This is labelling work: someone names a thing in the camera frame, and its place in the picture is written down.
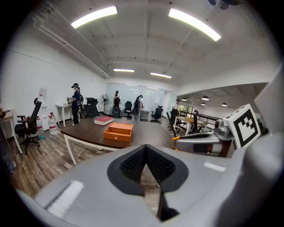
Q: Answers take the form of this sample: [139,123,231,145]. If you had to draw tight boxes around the black office chair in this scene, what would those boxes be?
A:
[15,98,43,155]
[151,106,164,124]
[166,110,178,132]
[124,101,133,118]
[190,110,209,134]

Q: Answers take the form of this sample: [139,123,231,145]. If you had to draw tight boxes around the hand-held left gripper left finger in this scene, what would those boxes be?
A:
[34,144,161,227]

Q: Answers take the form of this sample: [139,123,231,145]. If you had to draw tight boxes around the wood-topped white desk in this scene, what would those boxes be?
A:
[0,109,24,155]

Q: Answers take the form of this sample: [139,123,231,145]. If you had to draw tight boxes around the white water dispenser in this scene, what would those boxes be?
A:
[38,86,50,131]

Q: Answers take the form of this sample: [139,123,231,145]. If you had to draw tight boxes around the black metal railing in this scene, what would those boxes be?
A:
[197,113,225,129]

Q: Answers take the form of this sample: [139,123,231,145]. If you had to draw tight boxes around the red hardcover book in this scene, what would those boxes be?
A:
[93,117,114,126]

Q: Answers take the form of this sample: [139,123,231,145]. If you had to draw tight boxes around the orange wooden drawer box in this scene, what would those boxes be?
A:
[103,122,134,143]

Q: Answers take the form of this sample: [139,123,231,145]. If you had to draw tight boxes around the black reclined chair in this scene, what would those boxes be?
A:
[83,97,101,119]

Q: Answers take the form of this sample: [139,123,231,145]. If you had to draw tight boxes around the yellow-handled screwdriver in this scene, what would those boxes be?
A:
[166,112,180,142]

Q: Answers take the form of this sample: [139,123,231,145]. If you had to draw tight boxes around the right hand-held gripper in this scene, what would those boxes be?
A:
[175,104,270,157]

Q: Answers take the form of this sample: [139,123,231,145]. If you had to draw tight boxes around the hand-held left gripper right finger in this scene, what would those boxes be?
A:
[145,144,236,223]

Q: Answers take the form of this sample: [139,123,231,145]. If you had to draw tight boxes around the black pedestal fan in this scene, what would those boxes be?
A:
[99,94,110,116]

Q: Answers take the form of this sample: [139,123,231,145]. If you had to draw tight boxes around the light wooden table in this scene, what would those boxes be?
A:
[174,115,209,136]

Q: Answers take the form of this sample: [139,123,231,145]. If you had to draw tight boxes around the white ceiling pipes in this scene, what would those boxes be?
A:
[33,13,111,79]

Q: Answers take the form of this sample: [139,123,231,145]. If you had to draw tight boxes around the red-labelled water bottle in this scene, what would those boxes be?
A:
[36,116,44,136]
[48,112,58,135]

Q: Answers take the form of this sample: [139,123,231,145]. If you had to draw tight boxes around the white power cable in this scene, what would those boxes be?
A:
[76,145,88,159]

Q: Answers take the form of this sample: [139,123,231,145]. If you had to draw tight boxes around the small white table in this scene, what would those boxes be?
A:
[55,104,74,128]

